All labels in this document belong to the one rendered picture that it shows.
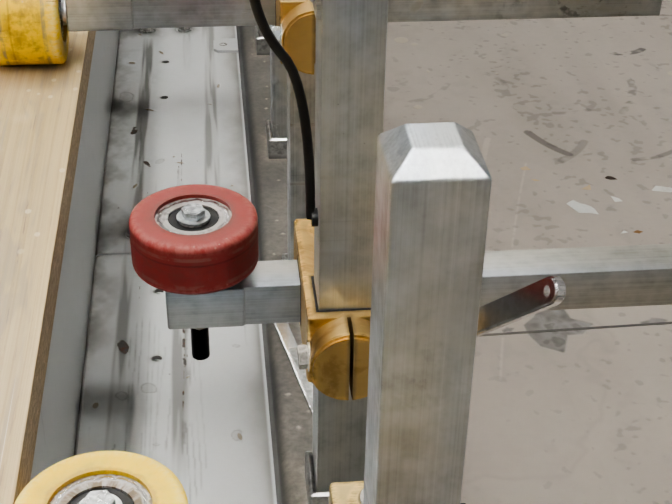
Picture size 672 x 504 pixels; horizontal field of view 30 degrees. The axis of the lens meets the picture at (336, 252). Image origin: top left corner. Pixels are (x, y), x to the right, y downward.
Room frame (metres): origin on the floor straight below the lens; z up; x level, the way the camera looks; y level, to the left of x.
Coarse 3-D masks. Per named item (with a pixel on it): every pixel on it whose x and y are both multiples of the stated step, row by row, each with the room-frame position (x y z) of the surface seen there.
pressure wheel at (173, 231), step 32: (160, 192) 0.69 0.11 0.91; (192, 192) 0.69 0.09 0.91; (224, 192) 0.69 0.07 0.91; (160, 224) 0.65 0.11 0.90; (192, 224) 0.65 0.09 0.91; (224, 224) 0.66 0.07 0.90; (256, 224) 0.66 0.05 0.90; (160, 256) 0.63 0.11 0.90; (192, 256) 0.62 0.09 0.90; (224, 256) 0.63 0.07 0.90; (256, 256) 0.66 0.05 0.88; (160, 288) 0.63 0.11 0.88; (192, 288) 0.62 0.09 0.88; (224, 288) 0.63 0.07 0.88; (192, 352) 0.66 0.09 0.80
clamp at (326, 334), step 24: (312, 240) 0.69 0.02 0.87; (312, 264) 0.66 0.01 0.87; (312, 288) 0.64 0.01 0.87; (312, 312) 0.61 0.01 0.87; (336, 312) 0.61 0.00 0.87; (360, 312) 0.61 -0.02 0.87; (312, 336) 0.61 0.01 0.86; (336, 336) 0.59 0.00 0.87; (360, 336) 0.59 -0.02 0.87; (312, 360) 0.59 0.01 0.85; (336, 360) 0.59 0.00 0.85; (360, 360) 0.59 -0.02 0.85; (336, 384) 0.59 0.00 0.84; (360, 384) 0.59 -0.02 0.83
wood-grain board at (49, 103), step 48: (0, 96) 0.83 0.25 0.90; (48, 96) 0.84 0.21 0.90; (0, 144) 0.76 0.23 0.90; (48, 144) 0.76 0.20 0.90; (0, 192) 0.70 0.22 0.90; (48, 192) 0.70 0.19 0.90; (0, 240) 0.64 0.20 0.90; (48, 240) 0.64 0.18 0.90; (0, 288) 0.59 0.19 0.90; (48, 288) 0.59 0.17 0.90; (0, 336) 0.54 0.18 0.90; (48, 336) 0.57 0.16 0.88; (0, 384) 0.50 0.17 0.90; (0, 432) 0.47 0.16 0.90; (0, 480) 0.43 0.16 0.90
